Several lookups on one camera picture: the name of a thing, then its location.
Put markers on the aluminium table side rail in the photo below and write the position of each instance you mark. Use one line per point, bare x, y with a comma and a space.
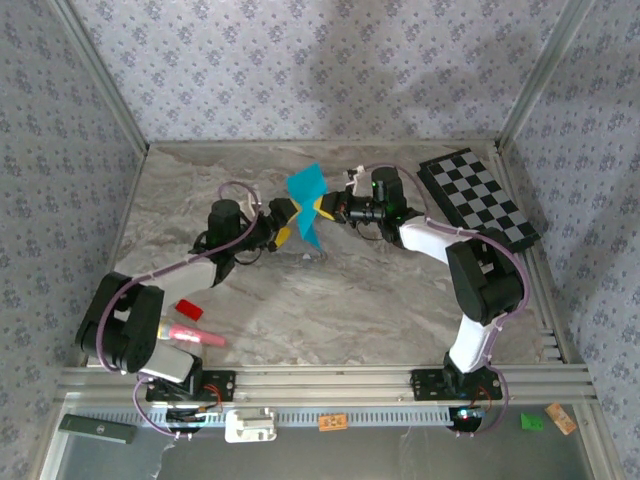
547, 320

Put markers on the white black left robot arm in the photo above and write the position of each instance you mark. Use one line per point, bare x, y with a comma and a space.
125, 325

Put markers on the orange tag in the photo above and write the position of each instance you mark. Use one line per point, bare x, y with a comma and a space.
333, 423

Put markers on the tan small tag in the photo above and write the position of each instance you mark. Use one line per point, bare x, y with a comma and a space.
561, 419

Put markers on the black grey folding chessboard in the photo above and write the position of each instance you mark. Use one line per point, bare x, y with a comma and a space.
475, 195

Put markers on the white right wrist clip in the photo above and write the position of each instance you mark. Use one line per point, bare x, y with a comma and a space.
356, 175

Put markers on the aluminium mounting rail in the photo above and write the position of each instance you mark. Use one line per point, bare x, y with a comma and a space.
325, 380

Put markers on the black flat remote device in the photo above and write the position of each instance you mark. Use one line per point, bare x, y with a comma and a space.
97, 429

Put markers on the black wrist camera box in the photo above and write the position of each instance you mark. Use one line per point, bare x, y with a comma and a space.
387, 190
223, 220

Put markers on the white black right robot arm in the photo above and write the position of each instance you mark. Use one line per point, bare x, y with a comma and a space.
485, 285

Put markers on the green paper note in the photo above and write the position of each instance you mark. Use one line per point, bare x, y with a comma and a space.
531, 421

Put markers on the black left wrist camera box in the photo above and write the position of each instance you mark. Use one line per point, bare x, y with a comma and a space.
223, 220

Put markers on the white plastic bracket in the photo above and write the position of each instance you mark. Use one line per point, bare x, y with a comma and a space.
250, 427

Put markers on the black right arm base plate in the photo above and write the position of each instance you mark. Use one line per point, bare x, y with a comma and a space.
425, 385

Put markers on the cyan cloth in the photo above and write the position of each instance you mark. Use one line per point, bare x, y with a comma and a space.
306, 182

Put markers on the pink marker with yellow cap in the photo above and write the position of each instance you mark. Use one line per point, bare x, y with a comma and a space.
195, 334

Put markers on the red block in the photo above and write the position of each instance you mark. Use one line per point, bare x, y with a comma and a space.
189, 310

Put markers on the aluminium frame post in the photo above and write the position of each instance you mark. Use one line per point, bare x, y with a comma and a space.
100, 75
542, 70

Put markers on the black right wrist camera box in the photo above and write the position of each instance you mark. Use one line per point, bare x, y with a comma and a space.
387, 190

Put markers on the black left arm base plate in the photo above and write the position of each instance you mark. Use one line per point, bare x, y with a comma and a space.
222, 385

